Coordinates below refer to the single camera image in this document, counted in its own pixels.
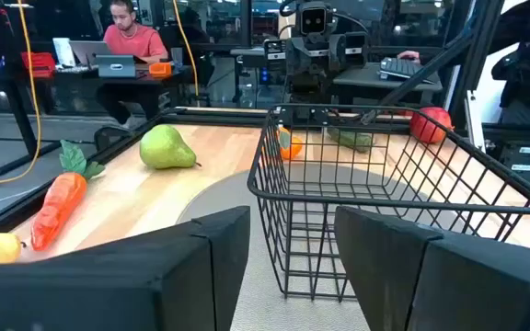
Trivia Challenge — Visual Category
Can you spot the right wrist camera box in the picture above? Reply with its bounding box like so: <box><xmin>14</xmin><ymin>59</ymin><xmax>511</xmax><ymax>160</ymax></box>
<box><xmin>294</xmin><ymin>1</ymin><xmax>334</xmax><ymax>38</ymax></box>

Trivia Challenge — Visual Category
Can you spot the black control box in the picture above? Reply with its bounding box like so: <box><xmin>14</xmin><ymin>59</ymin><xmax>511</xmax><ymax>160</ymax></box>
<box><xmin>483</xmin><ymin>123</ymin><xmax>530</xmax><ymax>217</ymax></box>

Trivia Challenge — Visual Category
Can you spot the orange toy carrot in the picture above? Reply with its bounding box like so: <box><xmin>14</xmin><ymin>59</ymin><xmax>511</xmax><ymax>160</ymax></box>
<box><xmin>29</xmin><ymin>139</ymin><xmax>107</xmax><ymax>253</ymax></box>

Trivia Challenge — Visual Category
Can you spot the black keyboard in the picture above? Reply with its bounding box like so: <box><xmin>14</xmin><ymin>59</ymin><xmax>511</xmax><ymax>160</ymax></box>
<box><xmin>378</xmin><ymin>56</ymin><xmax>425</xmax><ymax>82</ymax></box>

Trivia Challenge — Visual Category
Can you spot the yellow hanging cable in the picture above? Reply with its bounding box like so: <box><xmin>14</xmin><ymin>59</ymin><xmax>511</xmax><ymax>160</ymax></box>
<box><xmin>0</xmin><ymin>0</ymin><xmax>43</xmax><ymax>189</ymax></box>
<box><xmin>171</xmin><ymin>0</ymin><xmax>201</xmax><ymax>100</ymax></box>

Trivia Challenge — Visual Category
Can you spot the black wire basket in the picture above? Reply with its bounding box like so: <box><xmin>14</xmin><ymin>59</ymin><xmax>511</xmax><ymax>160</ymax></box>
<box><xmin>246</xmin><ymin>103</ymin><xmax>530</xmax><ymax>303</ymax></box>

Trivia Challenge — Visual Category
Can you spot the orange box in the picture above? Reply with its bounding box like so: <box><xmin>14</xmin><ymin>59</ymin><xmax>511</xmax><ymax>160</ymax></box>
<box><xmin>148</xmin><ymin>62</ymin><xmax>173</xmax><ymax>78</ymax></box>

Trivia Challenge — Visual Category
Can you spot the grey tablet device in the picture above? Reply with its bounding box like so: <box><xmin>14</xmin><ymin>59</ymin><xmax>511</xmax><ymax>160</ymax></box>
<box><xmin>94</xmin><ymin>54</ymin><xmax>137</xmax><ymax>79</ymax></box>

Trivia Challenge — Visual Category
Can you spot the black diagonal frame strut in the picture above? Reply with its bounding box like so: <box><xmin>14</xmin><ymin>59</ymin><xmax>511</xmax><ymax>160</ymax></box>
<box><xmin>360</xmin><ymin>39</ymin><xmax>474</xmax><ymax>125</ymax></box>

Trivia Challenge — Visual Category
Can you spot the silver laptop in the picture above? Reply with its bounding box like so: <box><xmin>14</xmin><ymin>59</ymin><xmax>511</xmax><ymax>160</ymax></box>
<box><xmin>68</xmin><ymin>40</ymin><xmax>114</xmax><ymax>66</ymax></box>

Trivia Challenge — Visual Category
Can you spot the grey desk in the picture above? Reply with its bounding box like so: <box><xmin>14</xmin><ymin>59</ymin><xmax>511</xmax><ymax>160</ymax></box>
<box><xmin>332</xmin><ymin>62</ymin><xmax>444</xmax><ymax>106</ymax></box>

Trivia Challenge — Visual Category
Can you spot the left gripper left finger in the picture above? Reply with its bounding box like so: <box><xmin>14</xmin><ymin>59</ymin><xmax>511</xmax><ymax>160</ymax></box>
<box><xmin>0</xmin><ymin>205</ymin><xmax>251</xmax><ymax>331</ymax></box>

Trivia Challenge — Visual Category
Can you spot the black curved bracket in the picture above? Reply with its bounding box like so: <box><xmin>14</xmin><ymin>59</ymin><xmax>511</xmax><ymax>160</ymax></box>
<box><xmin>93</xmin><ymin>124</ymin><xmax>133</xmax><ymax>152</ymax></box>

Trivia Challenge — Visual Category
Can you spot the black desk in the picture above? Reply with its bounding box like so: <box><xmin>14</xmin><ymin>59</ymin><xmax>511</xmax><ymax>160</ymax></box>
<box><xmin>0</xmin><ymin>63</ymin><xmax>188</xmax><ymax>178</ymax></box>

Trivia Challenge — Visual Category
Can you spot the green toy pear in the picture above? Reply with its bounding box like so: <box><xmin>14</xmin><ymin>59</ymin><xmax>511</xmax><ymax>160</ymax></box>
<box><xmin>138</xmin><ymin>123</ymin><xmax>202</xmax><ymax>170</ymax></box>

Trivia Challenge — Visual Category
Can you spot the white upright card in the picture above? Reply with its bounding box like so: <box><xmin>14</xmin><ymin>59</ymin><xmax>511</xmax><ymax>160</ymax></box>
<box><xmin>52</xmin><ymin>37</ymin><xmax>76</xmax><ymax>68</ymax></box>

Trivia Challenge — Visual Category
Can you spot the black rig frame post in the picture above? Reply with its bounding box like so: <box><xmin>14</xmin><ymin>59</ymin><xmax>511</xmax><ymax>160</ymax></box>
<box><xmin>446</xmin><ymin>0</ymin><xmax>505</xmax><ymax>132</ymax></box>

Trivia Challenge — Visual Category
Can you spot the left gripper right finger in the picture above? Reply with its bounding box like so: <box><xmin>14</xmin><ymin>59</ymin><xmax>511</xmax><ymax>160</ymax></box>
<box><xmin>333</xmin><ymin>205</ymin><xmax>530</xmax><ymax>331</ymax></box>

